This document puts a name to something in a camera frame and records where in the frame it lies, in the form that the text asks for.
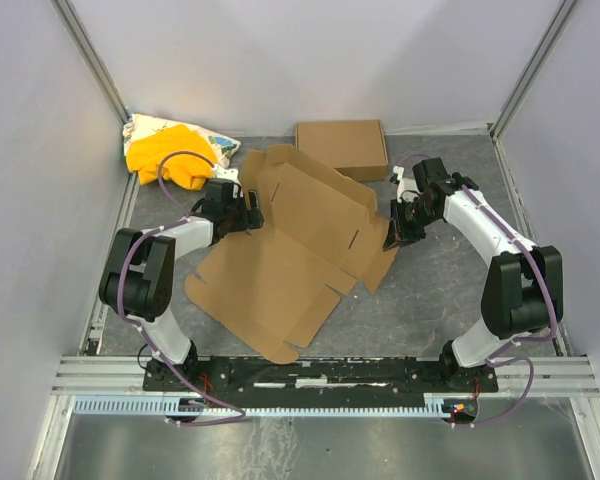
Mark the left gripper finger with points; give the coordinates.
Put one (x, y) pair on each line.
(251, 224)
(254, 211)

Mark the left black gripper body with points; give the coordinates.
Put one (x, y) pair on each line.
(250, 216)

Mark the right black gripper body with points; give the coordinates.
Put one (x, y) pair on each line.
(402, 230)

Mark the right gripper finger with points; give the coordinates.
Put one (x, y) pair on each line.
(404, 238)
(393, 238)

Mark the cardboard box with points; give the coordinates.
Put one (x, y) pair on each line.
(275, 286)
(355, 148)

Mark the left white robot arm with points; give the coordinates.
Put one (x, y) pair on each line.
(138, 277)

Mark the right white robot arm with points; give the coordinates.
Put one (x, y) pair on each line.
(522, 299)

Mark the folded cardboard box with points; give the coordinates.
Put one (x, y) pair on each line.
(355, 148)

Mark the yellow cloth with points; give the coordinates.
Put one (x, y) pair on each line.
(175, 154)

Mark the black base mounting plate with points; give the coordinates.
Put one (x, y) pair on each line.
(254, 382)

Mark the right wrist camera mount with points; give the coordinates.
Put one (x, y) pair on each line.
(407, 189)

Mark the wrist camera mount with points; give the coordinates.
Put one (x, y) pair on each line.
(407, 189)
(230, 174)

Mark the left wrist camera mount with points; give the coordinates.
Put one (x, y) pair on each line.
(230, 174)

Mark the left aluminium corner post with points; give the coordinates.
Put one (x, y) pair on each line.
(70, 19)

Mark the aluminium corner post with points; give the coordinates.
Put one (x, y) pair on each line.
(533, 66)
(70, 19)

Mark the right aluminium corner post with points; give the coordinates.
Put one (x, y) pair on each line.
(533, 66)

